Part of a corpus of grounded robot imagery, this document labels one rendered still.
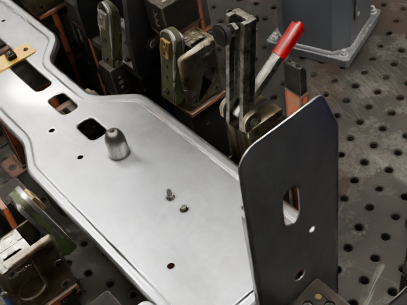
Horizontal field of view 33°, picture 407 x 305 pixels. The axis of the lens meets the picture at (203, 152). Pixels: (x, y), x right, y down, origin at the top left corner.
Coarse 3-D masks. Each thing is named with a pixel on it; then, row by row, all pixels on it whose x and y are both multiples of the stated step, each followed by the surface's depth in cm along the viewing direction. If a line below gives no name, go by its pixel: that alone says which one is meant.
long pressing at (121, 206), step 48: (0, 0) 135; (48, 48) 122; (0, 96) 115; (48, 96) 113; (96, 96) 111; (144, 96) 109; (48, 144) 105; (96, 144) 104; (144, 144) 102; (192, 144) 101; (48, 192) 99; (96, 192) 97; (144, 192) 96; (192, 192) 94; (240, 192) 93; (96, 240) 92; (144, 240) 90; (192, 240) 89; (240, 240) 88; (144, 288) 85; (192, 288) 84; (240, 288) 83
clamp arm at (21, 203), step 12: (12, 192) 83; (24, 192) 83; (12, 204) 83; (24, 204) 83; (36, 204) 85; (24, 216) 83; (36, 216) 85; (48, 216) 89; (36, 228) 86; (48, 228) 87; (60, 228) 89; (60, 240) 90; (72, 240) 91
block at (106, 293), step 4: (104, 292) 88; (108, 292) 88; (100, 296) 87; (104, 296) 87; (108, 296) 87; (112, 296) 87; (96, 300) 87; (100, 300) 87; (104, 300) 87; (108, 300) 87; (112, 300) 87; (116, 300) 87; (88, 304) 87; (92, 304) 87; (96, 304) 87; (100, 304) 87; (104, 304) 86; (108, 304) 86; (112, 304) 86; (116, 304) 86; (120, 304) 86
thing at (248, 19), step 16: (240, 16) 85; (256, 16) 86; (224, 32) 83; (240, 32) 85; (256, 32) 86; (240, 48) 86; (240, 64) 88; (240, 80) 89; (240, 96) 91; (240, 112) 93; (240, 128) 95
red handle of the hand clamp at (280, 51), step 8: (296, 24) 93; (288, 32) 93; (296, 32) 93; (280, 40) 93; (288, 40) 93; (296, 40) 93; (280, 48) 93; (288, 48) 93; (272, 56) 94; (280, 56) 93; (272, 64) 93; (264, 72) 94; (272, 72) 94; (256, 80) 94; (264, 80) 94; (256, 88) 94; (256, 96) 94
